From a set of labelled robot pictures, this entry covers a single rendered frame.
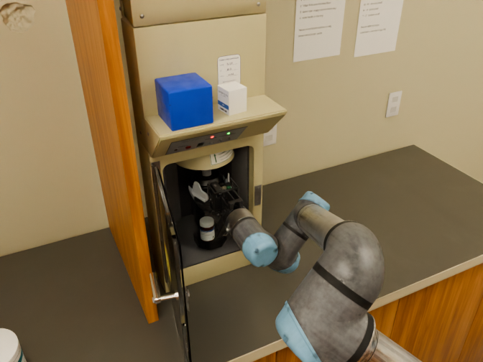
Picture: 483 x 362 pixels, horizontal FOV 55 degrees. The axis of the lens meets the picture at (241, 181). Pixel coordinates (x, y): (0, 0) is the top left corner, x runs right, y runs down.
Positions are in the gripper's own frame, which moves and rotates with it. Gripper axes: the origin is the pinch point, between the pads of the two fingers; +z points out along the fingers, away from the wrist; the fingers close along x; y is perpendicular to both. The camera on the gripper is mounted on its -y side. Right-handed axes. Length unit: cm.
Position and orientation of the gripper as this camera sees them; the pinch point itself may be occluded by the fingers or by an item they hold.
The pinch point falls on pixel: (207, 185)
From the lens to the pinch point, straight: 135.3
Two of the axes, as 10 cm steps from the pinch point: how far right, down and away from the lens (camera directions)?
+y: 0.2, -8.3, -5.6
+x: -9.0, 2.4, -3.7
